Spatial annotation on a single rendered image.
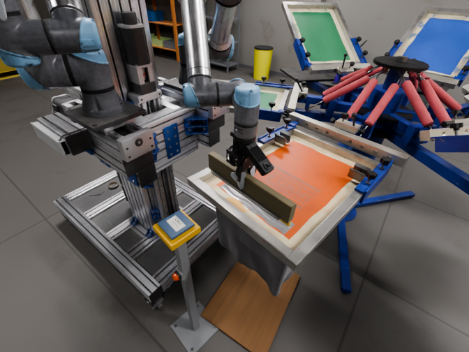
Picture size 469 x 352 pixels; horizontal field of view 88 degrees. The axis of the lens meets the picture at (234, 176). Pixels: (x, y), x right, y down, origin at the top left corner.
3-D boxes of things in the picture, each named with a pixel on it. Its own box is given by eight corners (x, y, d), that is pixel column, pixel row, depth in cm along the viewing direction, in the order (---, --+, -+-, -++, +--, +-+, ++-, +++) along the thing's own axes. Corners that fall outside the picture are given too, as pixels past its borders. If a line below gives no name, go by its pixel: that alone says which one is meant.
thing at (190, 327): (191, 357, 137) (166, 262, 78) (170, 326, 149) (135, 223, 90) (220, 327, 149) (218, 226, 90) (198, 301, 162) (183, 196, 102)
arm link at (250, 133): (262, 123, 75) (244, 131, 70) (261, 136, 78) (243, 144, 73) (246, 115, 79) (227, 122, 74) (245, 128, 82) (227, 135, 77)
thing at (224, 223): (276, 300, 112) (292, 244, 86) (213, 241, 137) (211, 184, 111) (280, 295, 114) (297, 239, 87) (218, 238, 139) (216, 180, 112)
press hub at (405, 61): (349, 232, 211) (431, 68, 127) (309, 207, 233) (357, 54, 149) (368, 209, 233) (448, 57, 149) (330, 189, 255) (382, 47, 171)
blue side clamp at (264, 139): (263, 151, 135) (264, 140, 131) (256, 148, 138) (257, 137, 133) (294, 135, 152) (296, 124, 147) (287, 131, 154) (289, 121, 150)
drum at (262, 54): (273, 77, 561) (276, 47, 521) (264, 82, 535) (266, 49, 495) (257, 74, 580) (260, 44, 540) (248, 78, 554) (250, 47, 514)
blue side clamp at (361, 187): (361, 204, 104) (366, 192, 100) (350, 198, 107) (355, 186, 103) (386, 175, 121) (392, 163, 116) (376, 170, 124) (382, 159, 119)
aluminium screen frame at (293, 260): (294, 272, 77) (296, 265, 75) (187, 184, 109) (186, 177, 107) (385, 172, 121) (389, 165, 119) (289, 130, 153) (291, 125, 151)
